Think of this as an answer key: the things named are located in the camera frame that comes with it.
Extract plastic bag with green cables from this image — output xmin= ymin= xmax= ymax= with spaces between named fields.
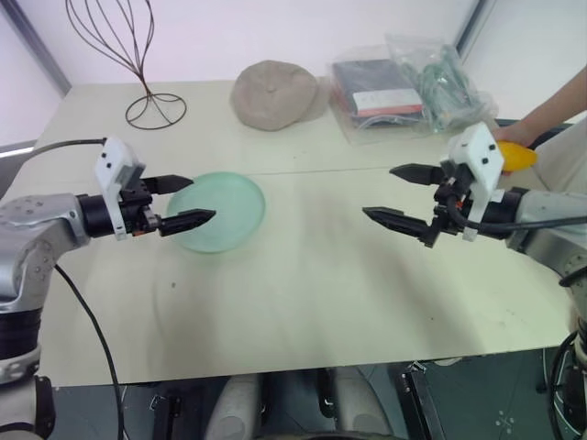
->
xmin=384 ymin=32 xmax=500 ymax=137

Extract black hanging left arm cable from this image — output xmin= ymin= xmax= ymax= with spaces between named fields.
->
xmin=53 ymin=264 xmax=127 ymax=440

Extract plastic bag with black booklet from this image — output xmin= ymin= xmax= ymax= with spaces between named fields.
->
xmin=327 ymin=45 xmax=426 ymax=148

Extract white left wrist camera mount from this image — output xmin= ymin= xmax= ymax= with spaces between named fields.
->
xmin=94 ymin=136 xmax=148 ymax=242

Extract black looped cable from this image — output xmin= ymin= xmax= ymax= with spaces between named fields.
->
xmin=547 ymin=329 xmax=587 ymax=440

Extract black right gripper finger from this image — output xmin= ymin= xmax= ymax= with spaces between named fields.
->
xmin=361 ymin=206 xmax=436 ymax=248
xmin=389 ymin=163 xmax=443 ymax=186

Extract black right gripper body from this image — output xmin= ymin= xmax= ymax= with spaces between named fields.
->
xmin=432 ymin=164 xmax=474 ymax=237

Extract grey rounded shape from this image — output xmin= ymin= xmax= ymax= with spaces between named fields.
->
xmin=214 ymin=376 xmax=264 ymax=440
xmin=333 ymin=366 xmax=392 ymax=440

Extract brown wire hat stand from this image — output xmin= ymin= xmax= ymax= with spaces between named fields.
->
xmin=64 ymin=0 xmax=188 ymax=131

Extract pale green round plate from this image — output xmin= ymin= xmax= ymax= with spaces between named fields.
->
xmin=165 ymin=170 xmax=268 ymax=255

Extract black table frame bracket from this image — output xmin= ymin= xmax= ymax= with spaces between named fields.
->
xmin=397 ymin=360 xmax=447 ymax=440
xmin=147 ymin=388 xmax=185 ymax=440

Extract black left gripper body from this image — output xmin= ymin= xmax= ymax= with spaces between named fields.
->
xmin=119 ymin=179 xmax=161 ymax=237

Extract yellow object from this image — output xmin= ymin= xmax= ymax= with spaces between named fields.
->
xmin=496 ymin=140 xmax=539 ymax=175

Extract beige flat cap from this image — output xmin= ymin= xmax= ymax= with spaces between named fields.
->
xmin=229 ymin=59 xmax=328 ymax=133

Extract person's beige trousers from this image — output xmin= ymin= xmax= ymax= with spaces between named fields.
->
xmin=534 ymin=122 xmax=587 ymax=196

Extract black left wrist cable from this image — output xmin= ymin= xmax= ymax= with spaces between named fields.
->
xmin=0 ymin=137 xmax=108 ymax=160

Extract person's bare hand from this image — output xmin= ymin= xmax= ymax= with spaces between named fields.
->
xmin=492 ymin=119 xmax=537 ymax=149

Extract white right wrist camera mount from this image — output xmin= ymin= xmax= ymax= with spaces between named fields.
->
xmin=439 ymin=122 xmax=506 ymax=242

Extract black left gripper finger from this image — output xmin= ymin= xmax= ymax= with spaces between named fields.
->
xmin=157 ymin=209 xmax=217 ymax=237
xmin=145 ymin=173 xmax=194 ymax=194

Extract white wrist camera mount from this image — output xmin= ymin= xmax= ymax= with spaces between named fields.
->
xmin=439 ymin=122 xmax=506 ymax=242
xmin=94 ymin=136 xmax=148 ymax=242

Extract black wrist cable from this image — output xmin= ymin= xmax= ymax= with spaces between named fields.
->
xmin=449 ymin=200 xmax=587 ymax=230
xmin=0 ymin=137 xmax=108 ymax=160

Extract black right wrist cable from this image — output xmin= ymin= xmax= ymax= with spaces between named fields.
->
xmin=449 ymin=200 xmax=587 ymax=230

